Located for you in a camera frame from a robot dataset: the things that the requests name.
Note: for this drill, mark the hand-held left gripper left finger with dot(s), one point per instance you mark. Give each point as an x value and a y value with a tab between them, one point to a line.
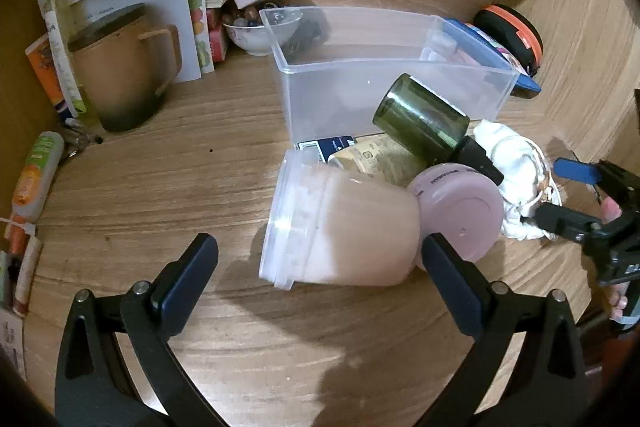
190	272

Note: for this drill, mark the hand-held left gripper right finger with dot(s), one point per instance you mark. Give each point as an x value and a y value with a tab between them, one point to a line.
450	282

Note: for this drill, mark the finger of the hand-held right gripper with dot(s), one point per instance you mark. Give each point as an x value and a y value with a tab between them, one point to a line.
575	170
560	219

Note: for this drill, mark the pink round compact case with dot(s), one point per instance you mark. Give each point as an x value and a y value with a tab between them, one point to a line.
460	207

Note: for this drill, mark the translucent jar with pale contents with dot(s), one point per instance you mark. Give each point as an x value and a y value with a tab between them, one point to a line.
360	232

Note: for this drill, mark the beige labelled bottle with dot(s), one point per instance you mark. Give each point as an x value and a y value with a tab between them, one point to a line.
380	159

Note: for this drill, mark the dark green glass bottle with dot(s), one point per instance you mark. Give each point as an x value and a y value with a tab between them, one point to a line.
420	117

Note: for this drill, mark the clear plastic storage bin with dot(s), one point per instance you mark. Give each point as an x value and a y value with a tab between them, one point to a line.
350	97

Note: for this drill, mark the person's right hand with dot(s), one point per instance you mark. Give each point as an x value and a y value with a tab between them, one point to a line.
611	210

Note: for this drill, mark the wooden desk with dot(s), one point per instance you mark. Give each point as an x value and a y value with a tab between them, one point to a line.
200	187

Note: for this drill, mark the blue pencil case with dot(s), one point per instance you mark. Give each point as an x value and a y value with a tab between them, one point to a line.
525	83

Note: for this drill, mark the orange and black round case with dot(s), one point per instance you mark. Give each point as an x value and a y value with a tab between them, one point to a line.
515	32

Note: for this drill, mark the orange marker pen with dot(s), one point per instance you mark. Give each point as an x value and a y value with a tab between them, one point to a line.
19	239

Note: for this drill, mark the blue and white small box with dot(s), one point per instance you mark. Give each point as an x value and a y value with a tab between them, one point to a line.
335	149

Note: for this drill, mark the orange and green tube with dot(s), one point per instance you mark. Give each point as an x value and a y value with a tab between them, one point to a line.
35	172

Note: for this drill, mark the brown mug with lid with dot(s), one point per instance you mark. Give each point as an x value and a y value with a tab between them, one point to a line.
120	77

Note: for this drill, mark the red small carton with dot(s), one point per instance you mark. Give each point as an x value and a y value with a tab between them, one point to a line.
218	39

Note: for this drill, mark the fruit print carton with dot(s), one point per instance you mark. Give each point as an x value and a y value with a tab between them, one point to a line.
200	32

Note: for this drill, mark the white bowl with beads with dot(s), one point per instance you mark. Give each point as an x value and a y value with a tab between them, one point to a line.
245	34

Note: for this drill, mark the orange book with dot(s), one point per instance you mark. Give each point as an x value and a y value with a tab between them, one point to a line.
45	67

